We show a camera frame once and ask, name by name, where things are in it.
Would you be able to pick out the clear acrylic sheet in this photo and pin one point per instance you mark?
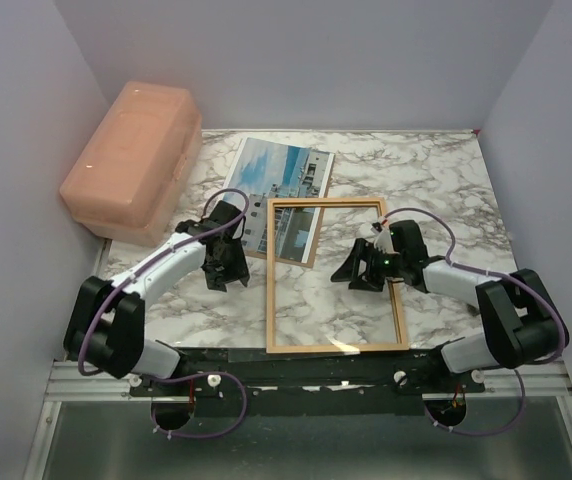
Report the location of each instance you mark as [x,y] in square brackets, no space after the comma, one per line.
[310,309]

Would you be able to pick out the photo of white building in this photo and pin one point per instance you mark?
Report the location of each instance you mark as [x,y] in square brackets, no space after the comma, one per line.
[264,170]

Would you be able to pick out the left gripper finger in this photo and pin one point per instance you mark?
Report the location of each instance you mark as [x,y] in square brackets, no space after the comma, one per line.
[240,268]
[216,280]

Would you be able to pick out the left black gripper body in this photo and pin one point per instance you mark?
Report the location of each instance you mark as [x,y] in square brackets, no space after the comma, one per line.
[223,267]

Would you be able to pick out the pink translucent plastic storage box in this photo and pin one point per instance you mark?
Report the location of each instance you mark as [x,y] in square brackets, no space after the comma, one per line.
[127,182]

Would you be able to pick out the brown wooden picture frame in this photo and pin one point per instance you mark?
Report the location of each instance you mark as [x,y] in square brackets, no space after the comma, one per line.
[335,346]

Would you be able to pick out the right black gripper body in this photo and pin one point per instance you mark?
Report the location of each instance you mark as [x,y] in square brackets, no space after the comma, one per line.
[381,263]

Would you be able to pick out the black mounting base rail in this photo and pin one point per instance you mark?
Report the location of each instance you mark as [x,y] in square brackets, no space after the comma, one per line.
[237,383]

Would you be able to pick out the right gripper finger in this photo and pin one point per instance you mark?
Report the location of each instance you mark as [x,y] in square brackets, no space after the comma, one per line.
[362,284]
[349,270]

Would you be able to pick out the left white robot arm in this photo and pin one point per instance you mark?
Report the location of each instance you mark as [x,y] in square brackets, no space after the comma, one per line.
[106,331]

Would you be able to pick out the small black tool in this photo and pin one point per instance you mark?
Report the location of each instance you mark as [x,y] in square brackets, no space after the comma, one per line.
[474,311]

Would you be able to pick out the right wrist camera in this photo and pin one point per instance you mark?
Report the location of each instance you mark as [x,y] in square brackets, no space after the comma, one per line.
[383,238]

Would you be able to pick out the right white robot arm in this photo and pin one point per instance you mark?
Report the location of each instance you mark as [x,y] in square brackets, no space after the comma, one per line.
[520,324]

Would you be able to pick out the aluminium extrusion frame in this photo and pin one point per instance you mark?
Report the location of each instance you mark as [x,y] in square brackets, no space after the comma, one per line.
[522,423]

